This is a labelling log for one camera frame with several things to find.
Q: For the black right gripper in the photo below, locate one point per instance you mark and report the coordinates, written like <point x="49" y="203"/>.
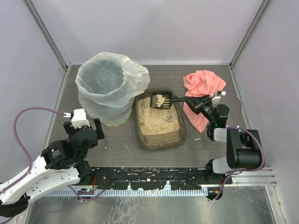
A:
<point x="200" y="106"/>

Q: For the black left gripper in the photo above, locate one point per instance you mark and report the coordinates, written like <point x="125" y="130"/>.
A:
<point x="98" y="129"/>

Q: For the black slotted litter scoop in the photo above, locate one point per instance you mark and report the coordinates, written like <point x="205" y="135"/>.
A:
<point x="163" y="100"/>

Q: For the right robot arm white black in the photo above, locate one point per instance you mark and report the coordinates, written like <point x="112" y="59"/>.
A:
<point x="244" y="152"/>

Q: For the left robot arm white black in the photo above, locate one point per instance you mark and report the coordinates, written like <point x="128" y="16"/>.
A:
<point x="59" y="165"/>

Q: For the dark translucent litter box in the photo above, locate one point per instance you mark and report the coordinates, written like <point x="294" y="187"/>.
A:
<point x="162" y="140"/>

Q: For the beige cat litter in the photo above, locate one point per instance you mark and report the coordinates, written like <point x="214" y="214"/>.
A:
<point x="154" y="121"/>

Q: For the pink cloth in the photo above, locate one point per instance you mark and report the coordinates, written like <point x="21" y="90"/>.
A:
<point x="198" y="84"/>

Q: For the translucent plastic trash bag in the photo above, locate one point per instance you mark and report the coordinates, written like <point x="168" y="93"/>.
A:
<point x="107" y="86"/>

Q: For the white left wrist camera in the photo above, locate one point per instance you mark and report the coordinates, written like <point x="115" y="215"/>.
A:
<point x="79" y="119"/>

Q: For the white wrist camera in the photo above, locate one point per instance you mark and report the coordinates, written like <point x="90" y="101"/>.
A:
<point x="79" y="119"/>
<point x="217" y="97"/>

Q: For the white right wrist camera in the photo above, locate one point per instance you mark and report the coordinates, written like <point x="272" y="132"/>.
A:
<point x="217" y="97"/>

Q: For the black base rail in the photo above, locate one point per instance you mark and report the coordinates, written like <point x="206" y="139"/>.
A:
<point x="118" y="178"/>

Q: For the grey slotted cable duct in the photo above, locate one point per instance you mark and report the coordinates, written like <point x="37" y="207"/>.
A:
<point x="66" y="192"/>

